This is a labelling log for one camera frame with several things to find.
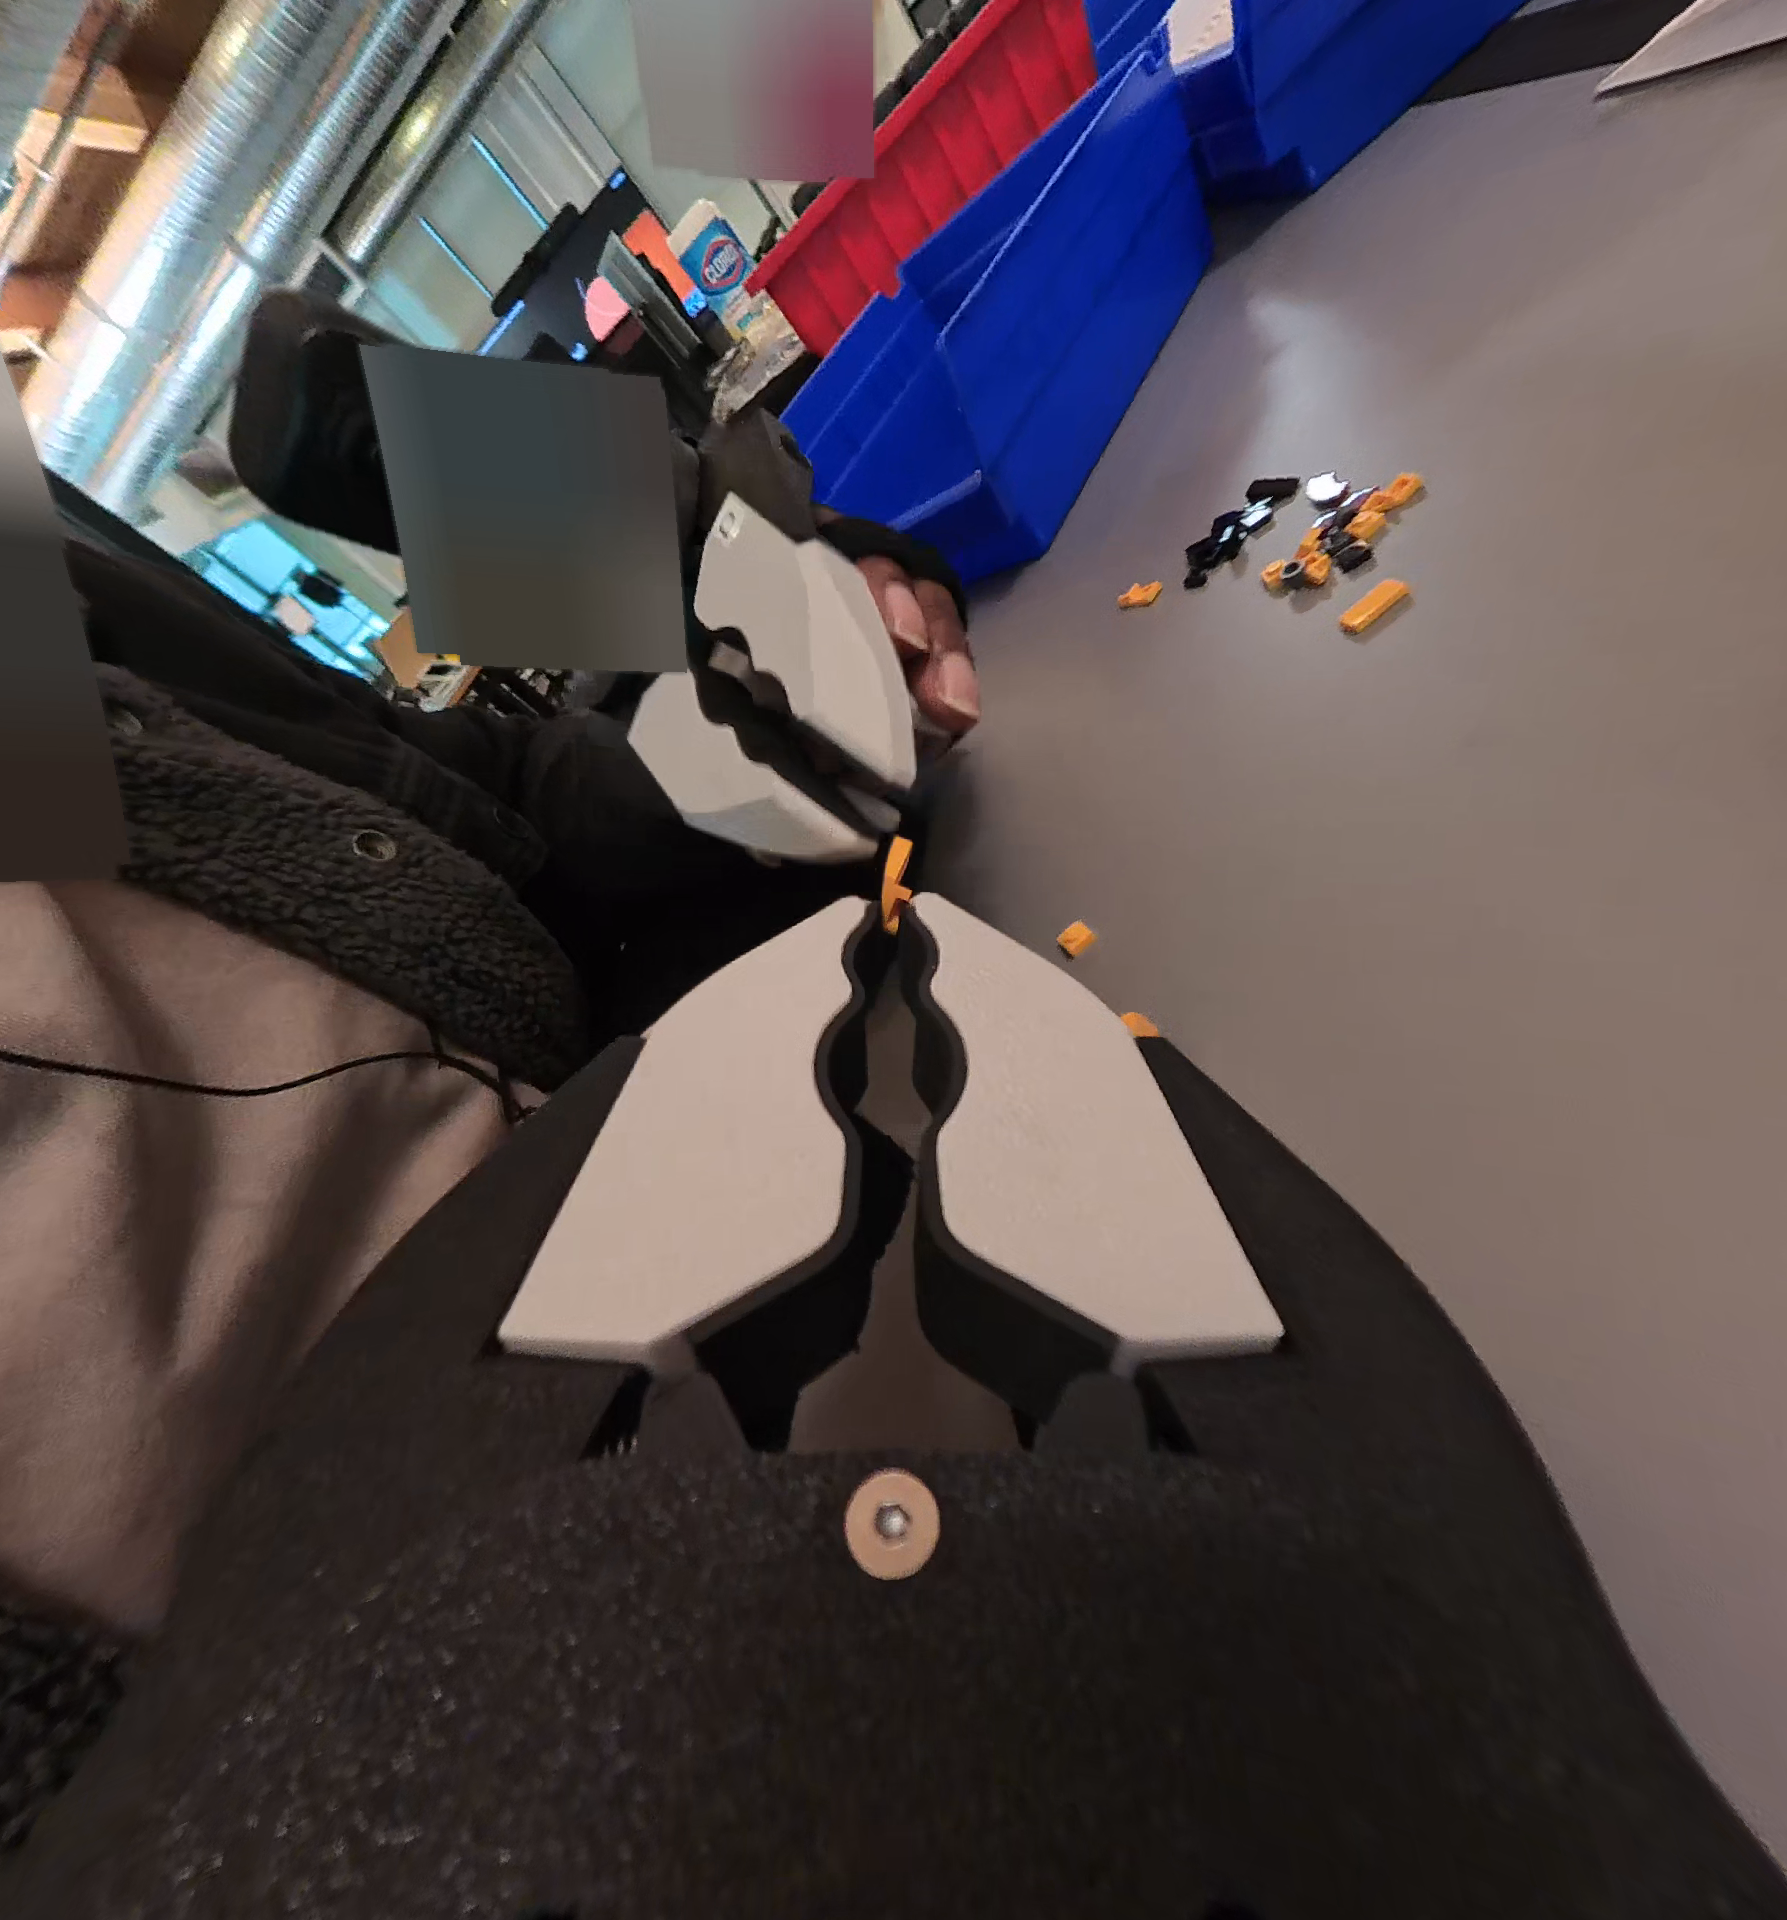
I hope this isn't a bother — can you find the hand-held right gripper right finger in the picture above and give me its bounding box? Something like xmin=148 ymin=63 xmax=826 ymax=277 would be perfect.
xmin=893 ymin=896 xmax=1286 ymax=1376

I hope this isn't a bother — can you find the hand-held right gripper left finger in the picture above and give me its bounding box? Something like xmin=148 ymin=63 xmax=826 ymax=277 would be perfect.
xmin=497 ymin=896 xmax=874 ymax=1376

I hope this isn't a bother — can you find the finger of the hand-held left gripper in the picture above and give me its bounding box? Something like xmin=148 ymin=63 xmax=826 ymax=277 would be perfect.
xmin=691 ymin=493 xmax=922 ymax=802
xmin=627 ymin=674 xmax=908 ymax=870

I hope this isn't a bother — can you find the pile of black lego pieces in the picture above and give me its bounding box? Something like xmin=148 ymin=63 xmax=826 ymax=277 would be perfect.
xmin=1180 ymin=472 xmax=1381 ymax=590

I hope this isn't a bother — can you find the pile of orange lego pieces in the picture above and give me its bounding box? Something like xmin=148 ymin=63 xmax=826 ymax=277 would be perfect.
xmin=1260 ymin=471 xmax=1431 ymax=598

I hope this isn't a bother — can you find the person's left hand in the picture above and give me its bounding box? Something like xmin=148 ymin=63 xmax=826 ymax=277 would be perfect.
xmin=832 ymin=516 xmax=985 ymax=749

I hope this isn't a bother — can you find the black monitor screen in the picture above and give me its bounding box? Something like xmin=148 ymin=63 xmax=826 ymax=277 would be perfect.
xmin=489 ymin=166 xmax=647 ymax=364

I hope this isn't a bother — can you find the white wipes canister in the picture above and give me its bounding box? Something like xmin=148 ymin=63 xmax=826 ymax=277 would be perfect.
xmin=672 ymin=201 xmax=763 ymax=327

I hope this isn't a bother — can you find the dark fleece jacket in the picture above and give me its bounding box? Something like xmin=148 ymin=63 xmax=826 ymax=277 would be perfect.
xmin=0 ymin=525 xmax=924 ymax=1914

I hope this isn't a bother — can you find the blue storage bin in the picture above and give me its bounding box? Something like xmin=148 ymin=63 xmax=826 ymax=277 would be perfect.
xmin=781 ymin=58 xmax=1213 ymax=590
xmin=1177 ymin=0 xmax=1529 ymax=204

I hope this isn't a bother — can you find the red storage bin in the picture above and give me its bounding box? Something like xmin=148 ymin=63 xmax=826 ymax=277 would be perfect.
xmin=752 ymin=0 xmax=1103 ymax=356

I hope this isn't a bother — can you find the white paper sheet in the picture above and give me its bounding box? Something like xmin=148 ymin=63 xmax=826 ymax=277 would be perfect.
xmin=1595 ymin=0 xmax=1787 ymax=98

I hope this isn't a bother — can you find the silver ventilation duct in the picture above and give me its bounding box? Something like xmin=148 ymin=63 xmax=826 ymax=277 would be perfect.
xmin=322 ymin=0 xmax=565 ymax=287
xmin=47 ymin=0 xmax=453 ymax=496

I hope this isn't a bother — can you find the black hoodie cord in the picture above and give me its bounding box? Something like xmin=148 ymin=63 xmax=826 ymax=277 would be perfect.
xmin=0 ymin=1025 xmax=527 ymax=1119

